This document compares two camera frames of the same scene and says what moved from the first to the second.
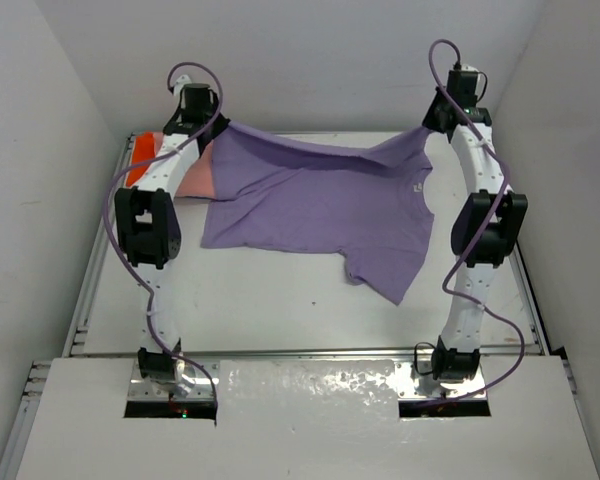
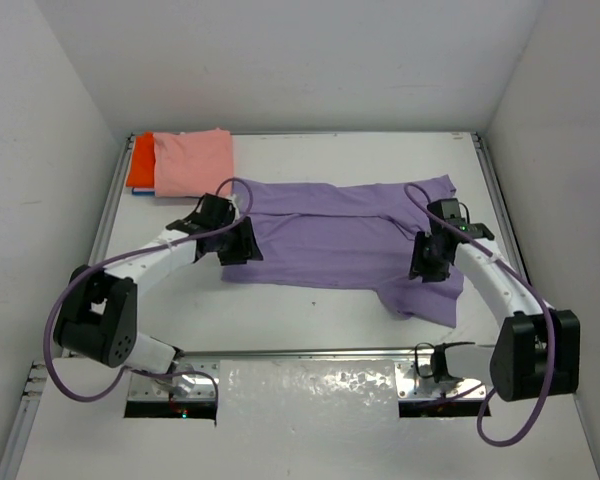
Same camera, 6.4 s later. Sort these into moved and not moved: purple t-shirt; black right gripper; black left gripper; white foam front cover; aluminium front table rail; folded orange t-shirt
Moved: purple t-shirt; black right gripper; black left gripper
Not moved: aluminium front table rail; folded orange t-shirt; white foam front cover
